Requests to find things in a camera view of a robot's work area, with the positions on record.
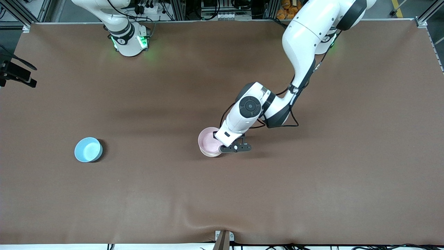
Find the aluminium frame post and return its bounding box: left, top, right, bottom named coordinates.
left=169, top=0, right=186, bottom=21
left=265, top=0, right=281, bottom=20

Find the blue bowl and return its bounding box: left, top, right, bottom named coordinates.
left=74, top=137, right=103, bottom=163

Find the brown table mat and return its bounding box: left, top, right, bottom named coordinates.
left=0, top=19, right=444, bottom=245

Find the orange snack pile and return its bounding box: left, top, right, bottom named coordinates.
left=276, top=0, right=303, bottom=20

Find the aluminium frame corner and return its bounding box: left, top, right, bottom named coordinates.
left=0, top=0, right=52, bottom=32
left=415, top=0, right=444, bottom=29

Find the white power strip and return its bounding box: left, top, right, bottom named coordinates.
left=134, top=0, right=164, bottom=15

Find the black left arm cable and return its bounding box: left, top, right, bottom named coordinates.
left=220, top=52, right=325, bottom=130

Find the pink bowl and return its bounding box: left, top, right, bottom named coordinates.
left=198, top=127, right=223, bottom=155

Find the brown beam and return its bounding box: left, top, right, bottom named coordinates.
left=213, top=231, right=230, bottom=250

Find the white terminal strip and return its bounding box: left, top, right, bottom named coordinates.
left=200, top=10, right=254, bottom=21

